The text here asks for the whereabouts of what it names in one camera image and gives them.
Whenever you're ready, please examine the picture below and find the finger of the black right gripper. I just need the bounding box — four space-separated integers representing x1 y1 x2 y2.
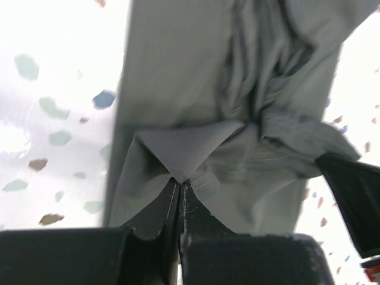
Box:
315 154 379 258

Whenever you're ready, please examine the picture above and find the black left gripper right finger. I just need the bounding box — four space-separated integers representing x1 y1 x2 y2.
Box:
179 183 334 285

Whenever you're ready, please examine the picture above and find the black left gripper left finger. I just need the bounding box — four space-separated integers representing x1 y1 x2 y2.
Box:
1 179 181 284

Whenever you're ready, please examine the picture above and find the grey t shirt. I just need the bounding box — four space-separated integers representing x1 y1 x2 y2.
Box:
103 1 379 234

